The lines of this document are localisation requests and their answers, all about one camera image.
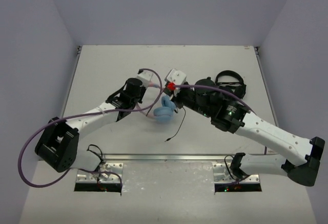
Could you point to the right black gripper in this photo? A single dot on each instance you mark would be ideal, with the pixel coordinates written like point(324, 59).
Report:
point(176, 99)

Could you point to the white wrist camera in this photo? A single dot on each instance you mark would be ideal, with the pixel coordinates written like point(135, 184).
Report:
point(176, 77)
point(145, 76)

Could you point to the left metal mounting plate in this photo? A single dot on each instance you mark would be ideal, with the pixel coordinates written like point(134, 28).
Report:
point(109, 174)

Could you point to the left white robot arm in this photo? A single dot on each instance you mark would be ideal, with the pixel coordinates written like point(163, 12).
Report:
point(58, 144)

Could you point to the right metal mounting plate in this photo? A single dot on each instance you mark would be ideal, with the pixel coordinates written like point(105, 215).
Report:
point(221, 175)

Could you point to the black over-ear headphones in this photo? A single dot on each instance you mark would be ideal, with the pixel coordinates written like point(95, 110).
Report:
point(236, 87)

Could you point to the metal mounting plate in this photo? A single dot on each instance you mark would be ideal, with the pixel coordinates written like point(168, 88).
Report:
point(221, 175)
point(109, 174)

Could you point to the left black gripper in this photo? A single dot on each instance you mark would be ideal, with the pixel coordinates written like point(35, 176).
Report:
point(140, 96)

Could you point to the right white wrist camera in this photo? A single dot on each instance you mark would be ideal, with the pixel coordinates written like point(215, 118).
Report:
point(176, 77)

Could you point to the pink blue cat-ear headphones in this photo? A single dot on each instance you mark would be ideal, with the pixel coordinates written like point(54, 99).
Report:
point(163, 114)

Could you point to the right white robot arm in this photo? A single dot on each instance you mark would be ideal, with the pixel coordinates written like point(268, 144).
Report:
point(295, 157)

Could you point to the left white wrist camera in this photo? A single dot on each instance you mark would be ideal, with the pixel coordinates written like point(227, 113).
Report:
point(145, 76)

